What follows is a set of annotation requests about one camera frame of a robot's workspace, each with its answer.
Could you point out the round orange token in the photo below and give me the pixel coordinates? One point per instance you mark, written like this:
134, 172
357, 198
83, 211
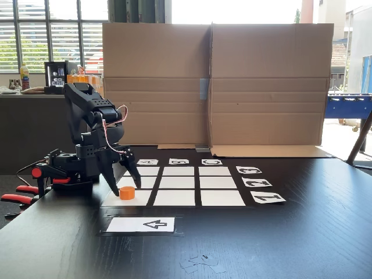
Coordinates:
127, 194

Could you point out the white nine-square grid sheet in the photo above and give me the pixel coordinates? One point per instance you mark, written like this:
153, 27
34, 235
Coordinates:
177, 183

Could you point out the paper label letter A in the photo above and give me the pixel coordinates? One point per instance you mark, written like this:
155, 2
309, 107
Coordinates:
147, 162

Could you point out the paper label letter B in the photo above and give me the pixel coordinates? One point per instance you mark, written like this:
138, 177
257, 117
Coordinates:
178, 161

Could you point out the orange carton pack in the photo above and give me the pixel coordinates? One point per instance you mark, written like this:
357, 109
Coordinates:
87, 78

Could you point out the white arrow paper sheet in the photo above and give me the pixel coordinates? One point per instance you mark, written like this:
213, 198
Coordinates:
130, 224

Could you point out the large brown cardboard panel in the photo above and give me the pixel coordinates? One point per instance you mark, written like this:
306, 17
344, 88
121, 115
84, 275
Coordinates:
154, 87
270, 87

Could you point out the dark counter cabinet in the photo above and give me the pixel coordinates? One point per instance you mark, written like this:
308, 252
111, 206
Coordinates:
26, 130

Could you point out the black mini fridge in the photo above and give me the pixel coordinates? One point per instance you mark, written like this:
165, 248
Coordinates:
55, 75

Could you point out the paper label letter C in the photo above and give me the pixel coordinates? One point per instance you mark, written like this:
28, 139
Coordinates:
211, 162

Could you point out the brown paper stack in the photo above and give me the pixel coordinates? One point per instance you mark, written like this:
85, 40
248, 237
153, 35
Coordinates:
32, 90

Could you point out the yellow drink bottle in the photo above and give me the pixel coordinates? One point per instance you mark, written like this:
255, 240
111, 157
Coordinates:
24, 77

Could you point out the small dark bottles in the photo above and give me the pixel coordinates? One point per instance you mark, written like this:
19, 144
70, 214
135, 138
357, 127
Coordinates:
15, 85

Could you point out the paper label number 3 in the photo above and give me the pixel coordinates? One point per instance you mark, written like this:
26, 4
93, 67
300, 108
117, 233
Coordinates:
248, 170

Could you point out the clear tape scraps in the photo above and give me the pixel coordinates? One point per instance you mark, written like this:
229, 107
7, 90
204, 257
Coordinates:
200, 261

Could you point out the paper label number 2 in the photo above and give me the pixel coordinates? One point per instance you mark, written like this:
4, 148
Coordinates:
257, 182

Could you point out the paper label number 1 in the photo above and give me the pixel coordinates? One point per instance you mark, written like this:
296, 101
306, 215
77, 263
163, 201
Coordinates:
267, 197

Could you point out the blue foosball table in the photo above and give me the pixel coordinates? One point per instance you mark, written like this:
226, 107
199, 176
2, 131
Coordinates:
348, 106

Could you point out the grey metal table leg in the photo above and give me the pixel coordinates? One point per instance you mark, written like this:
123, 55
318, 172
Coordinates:
360, 136

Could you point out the grey duct tape strip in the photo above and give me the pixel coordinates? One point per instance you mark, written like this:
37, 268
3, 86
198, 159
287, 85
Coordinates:
202, 148
204, 88

